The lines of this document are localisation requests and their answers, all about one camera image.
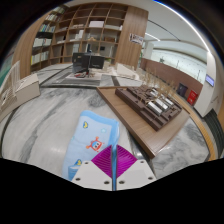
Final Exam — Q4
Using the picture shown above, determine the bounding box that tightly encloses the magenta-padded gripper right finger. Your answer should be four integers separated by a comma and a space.
115, 144, 157, 191

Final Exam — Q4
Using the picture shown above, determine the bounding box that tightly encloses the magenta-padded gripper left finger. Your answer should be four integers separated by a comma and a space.
71, 144, 114, 192

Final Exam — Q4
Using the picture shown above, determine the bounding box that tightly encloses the light blue cartoon-print towel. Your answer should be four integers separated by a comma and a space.
62, 110, 120, 182

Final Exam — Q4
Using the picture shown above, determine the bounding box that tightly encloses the wooden model base board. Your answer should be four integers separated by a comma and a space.
96, 85, 191, 159

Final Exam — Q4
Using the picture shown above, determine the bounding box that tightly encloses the dark brown architectural model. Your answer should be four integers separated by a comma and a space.
114, 85, 184, 132

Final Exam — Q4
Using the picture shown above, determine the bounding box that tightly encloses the red bin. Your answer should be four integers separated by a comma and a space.
186, 89, 200, 107

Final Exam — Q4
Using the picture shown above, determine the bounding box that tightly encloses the dark bin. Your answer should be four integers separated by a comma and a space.
176, 82, 189, 98

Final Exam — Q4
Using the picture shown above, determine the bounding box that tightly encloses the small white architectural model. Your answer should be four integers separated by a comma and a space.
116, 63, 141, 80

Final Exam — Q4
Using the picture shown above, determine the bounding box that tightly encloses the black architectural model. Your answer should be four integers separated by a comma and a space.
71, 52, 106, 75

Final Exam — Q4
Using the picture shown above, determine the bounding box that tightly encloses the wooden bookshelf unit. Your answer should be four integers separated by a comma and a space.
14, 2, 149, 79

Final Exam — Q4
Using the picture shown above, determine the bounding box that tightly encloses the wall-mounted screen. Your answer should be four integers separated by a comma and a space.
204, 74, 216, 88

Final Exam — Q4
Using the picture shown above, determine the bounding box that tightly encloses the wall poster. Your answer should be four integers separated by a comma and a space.
128, 33, 145, 46

